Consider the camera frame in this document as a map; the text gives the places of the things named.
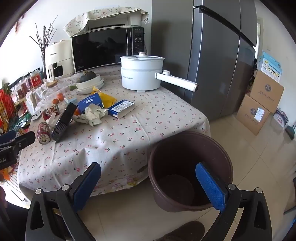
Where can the yellow sponge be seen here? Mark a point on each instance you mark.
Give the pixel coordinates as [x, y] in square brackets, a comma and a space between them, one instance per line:
[108, 99]

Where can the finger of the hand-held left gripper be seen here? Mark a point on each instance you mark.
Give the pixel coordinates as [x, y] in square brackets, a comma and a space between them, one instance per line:
[22, 141]
[7, 135]

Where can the stack of white plates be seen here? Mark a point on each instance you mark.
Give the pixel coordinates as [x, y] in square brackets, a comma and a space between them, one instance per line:
[100, 83]

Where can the blue packet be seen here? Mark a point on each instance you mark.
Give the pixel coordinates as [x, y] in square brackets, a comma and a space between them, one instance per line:
[89, 102]

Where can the blue and white gift bag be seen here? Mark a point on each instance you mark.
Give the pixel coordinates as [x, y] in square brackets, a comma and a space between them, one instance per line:
[281, 119]

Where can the brown plastic bin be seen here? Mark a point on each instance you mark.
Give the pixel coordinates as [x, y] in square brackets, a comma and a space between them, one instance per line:
[175, 148]

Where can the small orange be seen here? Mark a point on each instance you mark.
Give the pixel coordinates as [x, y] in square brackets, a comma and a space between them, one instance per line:
[55, 101]
[60, 96]

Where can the grey refrigerator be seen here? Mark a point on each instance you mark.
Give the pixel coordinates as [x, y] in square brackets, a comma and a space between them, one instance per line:
[208, 69]

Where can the white electric cooking pot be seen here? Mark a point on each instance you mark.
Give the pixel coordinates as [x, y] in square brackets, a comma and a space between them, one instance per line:
[138, 76]

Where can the white plate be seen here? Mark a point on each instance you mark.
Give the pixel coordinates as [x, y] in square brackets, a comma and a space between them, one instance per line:
[99, 89]

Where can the yellow wrapper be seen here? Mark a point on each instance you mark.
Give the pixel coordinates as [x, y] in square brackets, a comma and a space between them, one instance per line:
[95, 90]

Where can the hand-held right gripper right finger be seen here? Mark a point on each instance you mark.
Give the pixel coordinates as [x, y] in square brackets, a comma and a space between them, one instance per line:
[210, 188]

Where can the floral dust cloth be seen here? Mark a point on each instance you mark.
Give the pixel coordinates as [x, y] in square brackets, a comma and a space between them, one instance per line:
[76, 23]

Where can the glass pitcher with wooden lid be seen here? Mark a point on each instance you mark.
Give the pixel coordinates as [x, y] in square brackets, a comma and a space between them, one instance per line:
[49, 83]

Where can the light blue carton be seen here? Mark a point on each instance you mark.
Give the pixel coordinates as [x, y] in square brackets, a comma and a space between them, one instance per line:
[72, 100]

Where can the cherry print tablecloth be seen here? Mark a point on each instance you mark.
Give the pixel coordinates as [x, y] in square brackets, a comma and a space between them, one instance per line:
[115, 143]

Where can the black ribbed device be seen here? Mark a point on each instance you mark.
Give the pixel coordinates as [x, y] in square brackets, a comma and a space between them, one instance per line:
[62, 122]

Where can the red label jar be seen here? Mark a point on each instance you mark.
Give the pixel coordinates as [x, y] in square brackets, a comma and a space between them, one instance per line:
[35, 80]

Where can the black microwave oven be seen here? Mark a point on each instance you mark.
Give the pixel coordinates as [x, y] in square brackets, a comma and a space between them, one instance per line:
[101, 48]

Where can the dark filled jar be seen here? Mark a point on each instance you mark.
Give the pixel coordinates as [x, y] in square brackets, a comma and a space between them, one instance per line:
[20, 88]
[27, 83]

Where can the dark green squash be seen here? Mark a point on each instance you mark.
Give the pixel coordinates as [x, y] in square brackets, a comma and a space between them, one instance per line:
[89, 76]

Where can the red printed packets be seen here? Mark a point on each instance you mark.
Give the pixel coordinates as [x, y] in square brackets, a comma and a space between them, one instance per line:
[7, 104]

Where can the red cartoon drink can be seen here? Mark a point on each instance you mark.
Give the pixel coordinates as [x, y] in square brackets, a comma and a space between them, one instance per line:
[50, 111]
[43, 133]

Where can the dry decorative branches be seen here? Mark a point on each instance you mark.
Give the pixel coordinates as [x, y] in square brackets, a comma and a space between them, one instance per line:
[43, 49]

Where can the blue and white box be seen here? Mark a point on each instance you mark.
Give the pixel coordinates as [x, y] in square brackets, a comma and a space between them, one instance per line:
[270, 67]

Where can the blue rectangular box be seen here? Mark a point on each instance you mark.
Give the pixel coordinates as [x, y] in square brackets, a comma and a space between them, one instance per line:
[120, 107]

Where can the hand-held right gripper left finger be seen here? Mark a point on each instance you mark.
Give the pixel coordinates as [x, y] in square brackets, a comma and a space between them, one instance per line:
[85, 188]

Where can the white crumpled tissue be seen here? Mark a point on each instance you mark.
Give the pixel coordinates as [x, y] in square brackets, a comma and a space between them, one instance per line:
[92, 114]

